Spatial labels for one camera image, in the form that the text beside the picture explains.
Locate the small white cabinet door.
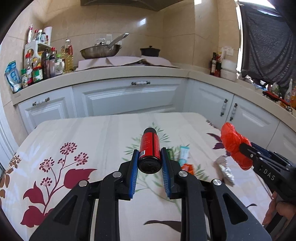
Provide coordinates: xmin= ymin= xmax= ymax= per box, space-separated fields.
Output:
xmin=17 ymin=87 xmax=78 ymax=135

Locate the teal tube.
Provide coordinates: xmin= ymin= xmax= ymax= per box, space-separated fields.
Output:
xmin=178 ymin=146 xmax=191 ymax=165

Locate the dark sauce bottle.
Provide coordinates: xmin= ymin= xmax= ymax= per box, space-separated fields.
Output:
xmin=211 ymin=52 xmax=218 ymax=75

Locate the wide white cabinet drawer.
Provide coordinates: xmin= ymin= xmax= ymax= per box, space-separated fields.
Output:
xmin=72 ymin=77 xmax=190 ymax=117

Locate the blue white snack bag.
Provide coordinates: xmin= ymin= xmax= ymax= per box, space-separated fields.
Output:
xmin=5 ymin=61 xmax=23 ymax=93

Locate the group of condiment bottles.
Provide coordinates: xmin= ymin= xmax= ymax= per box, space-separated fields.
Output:
xmin=20 ymin=27 xmax=63 ymax=90

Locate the floral tablecloth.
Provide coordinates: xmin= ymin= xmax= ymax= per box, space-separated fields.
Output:
xmin=0 ymin=112 xmax=274 ymax=241

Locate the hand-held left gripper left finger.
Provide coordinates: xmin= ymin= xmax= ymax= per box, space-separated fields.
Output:
xmin=29 ymin=149 xmax=139 ymax=241

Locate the steel wok pan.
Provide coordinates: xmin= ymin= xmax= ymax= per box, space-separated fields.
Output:
xmin=80 ymin=33 xmax=130 ymax=60

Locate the yellow cooking oil bottle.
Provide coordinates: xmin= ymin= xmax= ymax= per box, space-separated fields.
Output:
xmin=60 ymin=39 xmax=75 ymax=74

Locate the red corded tool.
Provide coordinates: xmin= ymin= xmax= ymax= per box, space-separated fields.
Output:
xmin=262 ymin=90 xmax=292 ymax=112

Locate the white spray bottle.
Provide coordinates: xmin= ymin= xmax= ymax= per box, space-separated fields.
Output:
xmin=284 ymin=79 xmax=294 ymax=104

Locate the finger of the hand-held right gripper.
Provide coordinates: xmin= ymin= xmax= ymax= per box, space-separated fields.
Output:
xmin=239 ymin=142 xmax=262 ymax=168
xmin=251 ymin=142 xmax=276 ymax=161

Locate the steel range hood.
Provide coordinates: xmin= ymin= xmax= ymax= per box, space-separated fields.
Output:
xmin=80 ymin=0 xmax=172 ymax=11

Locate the red package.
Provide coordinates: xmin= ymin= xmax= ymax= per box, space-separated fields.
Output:
xmin=216 ymin=56 xmax=223 ymax=77

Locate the black lidded pot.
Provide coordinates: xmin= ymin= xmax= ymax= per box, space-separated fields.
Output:
xmin=140 ymin=46 xmax=161 ymax=57

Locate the red spray can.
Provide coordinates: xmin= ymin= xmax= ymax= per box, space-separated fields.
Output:
xmin=138 ymin=127 xmax=162 ymax=174

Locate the beige stove cover cloth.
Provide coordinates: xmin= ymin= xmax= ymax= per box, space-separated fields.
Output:
xmin=75 ymin=56 xmax=179 ymax=71

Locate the large orange plastic bag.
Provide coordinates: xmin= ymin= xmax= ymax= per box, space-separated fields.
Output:
xmin=220 ymin=122 xmax=253 ymax=171

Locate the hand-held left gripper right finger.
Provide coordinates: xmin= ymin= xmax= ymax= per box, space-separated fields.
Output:
xmin=160 ymin=148 xmax=273 ymax=241

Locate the silver foil wrapper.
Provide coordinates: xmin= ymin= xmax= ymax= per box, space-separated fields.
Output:
xmin=216 ymin=155 xmax=235 ymax=185

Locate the black curtain cloth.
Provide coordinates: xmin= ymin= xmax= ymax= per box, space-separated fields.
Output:
xmin=238 ymin=3 xmax=296 ymax=87

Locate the white paper roll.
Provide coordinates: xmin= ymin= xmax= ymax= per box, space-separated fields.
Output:
xmin=43 ymin=26 xmax=53 ymax=46

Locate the person's right hand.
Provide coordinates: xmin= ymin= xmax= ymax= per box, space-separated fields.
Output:
xmin=262 ymin=192 xmax=296 ymax=227

